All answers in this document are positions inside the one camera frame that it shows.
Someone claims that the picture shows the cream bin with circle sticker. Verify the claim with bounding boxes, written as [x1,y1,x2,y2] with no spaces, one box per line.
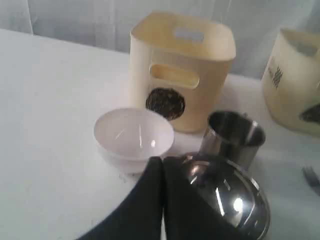
[128,11,236,133]

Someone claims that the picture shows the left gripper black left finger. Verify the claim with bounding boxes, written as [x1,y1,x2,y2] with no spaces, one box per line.
[79,156,164,240]

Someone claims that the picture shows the stainless steel cup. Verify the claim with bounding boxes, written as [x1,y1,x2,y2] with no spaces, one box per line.
[199,110,266,170]

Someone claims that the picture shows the silver metal fork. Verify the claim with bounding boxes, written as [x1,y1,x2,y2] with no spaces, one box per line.
[302,166,320,196]

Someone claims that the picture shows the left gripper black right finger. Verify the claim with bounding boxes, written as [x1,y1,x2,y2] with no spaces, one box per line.
[162,156,250,240]

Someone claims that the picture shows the cream bin with triangle sticker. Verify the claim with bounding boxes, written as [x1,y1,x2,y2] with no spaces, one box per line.
[262,28,320,137]

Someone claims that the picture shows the stainless steel bowl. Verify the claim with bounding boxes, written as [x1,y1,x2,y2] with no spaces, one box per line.
[174,152,271,240]

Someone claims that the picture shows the white plastic bowl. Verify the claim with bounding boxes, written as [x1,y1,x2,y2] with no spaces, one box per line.
[93,107,175,174]

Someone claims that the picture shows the white curtain backdrop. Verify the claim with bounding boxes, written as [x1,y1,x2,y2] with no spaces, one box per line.
[0,0,320,79]

